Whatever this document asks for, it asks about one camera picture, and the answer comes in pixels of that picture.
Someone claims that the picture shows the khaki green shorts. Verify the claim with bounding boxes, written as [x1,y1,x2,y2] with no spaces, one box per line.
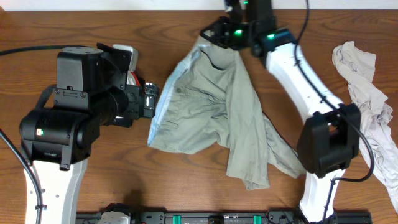
[147,37,305,190]

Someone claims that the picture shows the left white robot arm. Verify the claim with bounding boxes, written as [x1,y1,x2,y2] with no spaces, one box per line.
[19,44,159,223]

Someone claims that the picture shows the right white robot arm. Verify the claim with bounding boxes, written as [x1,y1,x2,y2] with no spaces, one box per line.
[200,0,361,223]

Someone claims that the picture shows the red folded garment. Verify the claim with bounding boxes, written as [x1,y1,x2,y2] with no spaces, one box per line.
[127,71,141,86]

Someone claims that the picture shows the black folded garment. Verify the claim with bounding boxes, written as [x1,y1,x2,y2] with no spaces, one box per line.
[113,118,133,128]

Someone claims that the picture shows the white folded garment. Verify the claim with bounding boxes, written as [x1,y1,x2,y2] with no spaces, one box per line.
[113,44,139,74]

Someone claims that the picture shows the light grey crumpled garment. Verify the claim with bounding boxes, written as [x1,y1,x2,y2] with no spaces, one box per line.
[332,41,397,210]

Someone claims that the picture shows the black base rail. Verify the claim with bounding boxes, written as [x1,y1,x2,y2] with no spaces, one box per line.
[76,203,373,224]

